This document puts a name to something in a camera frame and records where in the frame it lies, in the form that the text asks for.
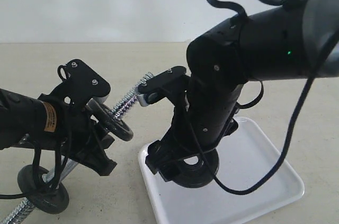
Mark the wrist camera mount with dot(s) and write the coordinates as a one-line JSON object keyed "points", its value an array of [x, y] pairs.
{"points": [[169, 84], [81, 83]]}

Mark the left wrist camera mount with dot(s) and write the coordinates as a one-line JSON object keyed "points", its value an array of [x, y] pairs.
{"points": [[81, 83]]}

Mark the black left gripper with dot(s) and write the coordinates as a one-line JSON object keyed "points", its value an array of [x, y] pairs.
{"points": [[51, 124]]}

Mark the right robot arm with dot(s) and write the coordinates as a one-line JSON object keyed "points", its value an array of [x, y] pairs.
{"points": [[293, 41]]}

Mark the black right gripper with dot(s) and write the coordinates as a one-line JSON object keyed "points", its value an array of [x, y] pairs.
{"points": [[203, 113]]}

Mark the chrome threaded dumbbell bar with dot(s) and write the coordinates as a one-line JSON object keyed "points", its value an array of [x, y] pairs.
{"points": [[26, 206]]}

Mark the black weight plate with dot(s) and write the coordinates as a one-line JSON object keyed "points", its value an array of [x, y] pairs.
{"points": [[51, 202], [196, 175]]}

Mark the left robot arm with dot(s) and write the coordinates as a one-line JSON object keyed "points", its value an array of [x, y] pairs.
{"points": [[11, 129]]}

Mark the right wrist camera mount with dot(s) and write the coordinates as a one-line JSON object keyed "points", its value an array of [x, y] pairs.
{"points": [[169, 84]]}

